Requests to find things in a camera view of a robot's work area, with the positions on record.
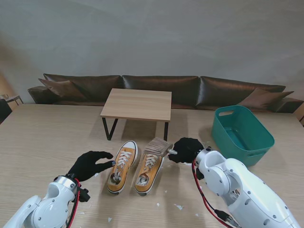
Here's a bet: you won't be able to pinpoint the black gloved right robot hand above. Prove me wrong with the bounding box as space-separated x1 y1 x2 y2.
168 137 205 164

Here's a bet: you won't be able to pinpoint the brown leather sofa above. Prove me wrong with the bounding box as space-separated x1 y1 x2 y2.
28 73 304 114

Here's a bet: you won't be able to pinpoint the yellow canvas sneaker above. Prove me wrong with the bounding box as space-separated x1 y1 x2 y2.
134 142 164 197
107 140 138 197

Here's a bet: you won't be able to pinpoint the small background side table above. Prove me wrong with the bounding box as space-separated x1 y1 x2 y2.
0 94 24 106

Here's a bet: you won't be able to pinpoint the light wooden furniture piece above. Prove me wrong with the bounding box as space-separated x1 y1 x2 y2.
293 109 304 126

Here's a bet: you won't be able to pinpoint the teal plastic basin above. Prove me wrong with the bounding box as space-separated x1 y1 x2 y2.
211 105 276 168

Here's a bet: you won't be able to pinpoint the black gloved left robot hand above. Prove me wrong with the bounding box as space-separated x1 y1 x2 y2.
67 151 116 183

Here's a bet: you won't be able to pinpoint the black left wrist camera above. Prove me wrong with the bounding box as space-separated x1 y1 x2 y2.
78 187 91 202

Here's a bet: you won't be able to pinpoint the beige hand brush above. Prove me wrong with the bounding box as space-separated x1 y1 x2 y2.
144 137 177 158

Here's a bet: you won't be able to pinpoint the small wooden stand black legs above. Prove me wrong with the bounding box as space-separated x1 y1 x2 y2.
100 88 172 145

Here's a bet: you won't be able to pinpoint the brown cushion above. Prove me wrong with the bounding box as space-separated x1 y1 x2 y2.
38 78 87 100
239 87 295 112

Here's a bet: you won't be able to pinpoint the red black left arm cable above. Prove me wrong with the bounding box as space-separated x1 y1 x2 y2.
65 179 80 228

